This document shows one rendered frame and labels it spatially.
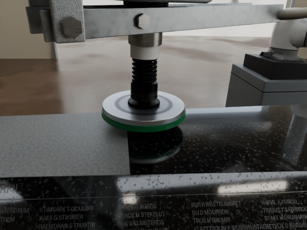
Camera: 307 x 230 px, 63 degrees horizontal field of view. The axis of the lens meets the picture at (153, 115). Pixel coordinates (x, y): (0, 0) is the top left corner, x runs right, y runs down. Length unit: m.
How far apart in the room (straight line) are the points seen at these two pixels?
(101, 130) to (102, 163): 0.14
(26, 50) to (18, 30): 0.37
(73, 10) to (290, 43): 1.33
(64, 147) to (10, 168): 0.11
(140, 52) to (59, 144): 0.28
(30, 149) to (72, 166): 0.12
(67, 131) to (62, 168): 0.15
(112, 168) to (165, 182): 0.11
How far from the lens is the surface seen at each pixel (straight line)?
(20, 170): 0.55
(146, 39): 0.58
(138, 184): 0.50
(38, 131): 0.68
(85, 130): 0.65
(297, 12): 0.89
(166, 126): 0.58
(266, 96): 1.48
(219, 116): 0.76
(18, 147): 0.63
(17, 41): 5.59
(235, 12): 0.73
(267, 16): 0.85
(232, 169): 0.54
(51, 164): 0.55
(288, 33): 1.61
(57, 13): 0.44
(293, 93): 1.56
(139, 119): 0.57
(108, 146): 0.58
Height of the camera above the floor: 1.17
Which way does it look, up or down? 25 degrees down
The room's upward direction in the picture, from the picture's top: 2 degrees clockwise
